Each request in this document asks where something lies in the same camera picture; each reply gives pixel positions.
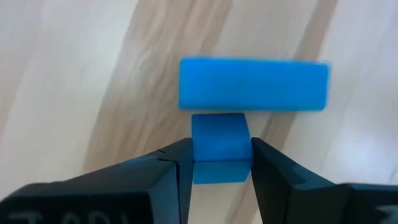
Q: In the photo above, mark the small blue wooden block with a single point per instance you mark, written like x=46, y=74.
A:
x=220, y=143

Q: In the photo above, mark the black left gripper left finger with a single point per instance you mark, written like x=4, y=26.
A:
x=124, y=193

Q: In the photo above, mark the long blue wooden block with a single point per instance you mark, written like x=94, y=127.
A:
x=253, y=84

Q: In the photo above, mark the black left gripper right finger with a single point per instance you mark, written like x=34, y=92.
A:
x=311, y=205

